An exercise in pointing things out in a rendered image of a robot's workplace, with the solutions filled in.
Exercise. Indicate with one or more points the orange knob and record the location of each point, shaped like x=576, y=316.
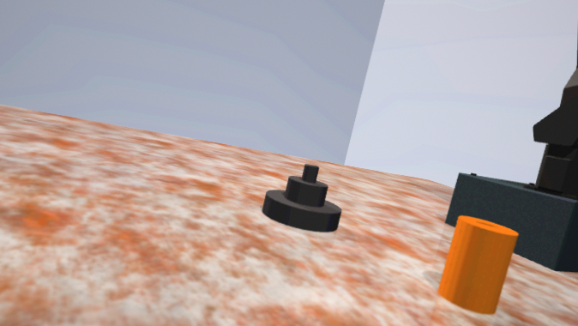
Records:
x=477, y=264

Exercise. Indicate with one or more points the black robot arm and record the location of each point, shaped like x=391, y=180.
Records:
x=558, y=171

